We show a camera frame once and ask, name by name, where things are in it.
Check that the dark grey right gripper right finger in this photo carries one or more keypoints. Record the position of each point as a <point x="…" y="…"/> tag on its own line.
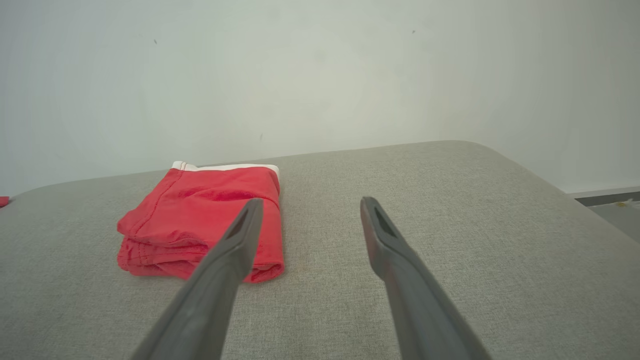
<point x="425" y="310"/>

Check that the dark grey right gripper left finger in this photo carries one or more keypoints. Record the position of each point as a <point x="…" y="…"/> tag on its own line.
<point x="205" y="305"/>

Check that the white black baseboard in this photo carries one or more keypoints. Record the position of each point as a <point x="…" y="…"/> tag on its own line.
<point x="607" y="195"/>

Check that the red shorts white waistband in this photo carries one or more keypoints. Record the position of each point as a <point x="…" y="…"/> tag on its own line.
<point x="170" y="225"/>

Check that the grey fabric sofa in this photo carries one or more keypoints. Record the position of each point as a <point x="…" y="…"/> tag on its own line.
<point x="475" y="225"/>

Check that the small yellow object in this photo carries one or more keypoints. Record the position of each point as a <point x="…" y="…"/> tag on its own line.
<point x="624" y="203"/>

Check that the red basketball jersey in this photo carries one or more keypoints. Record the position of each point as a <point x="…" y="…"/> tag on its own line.
<point x="3" y="201"/>

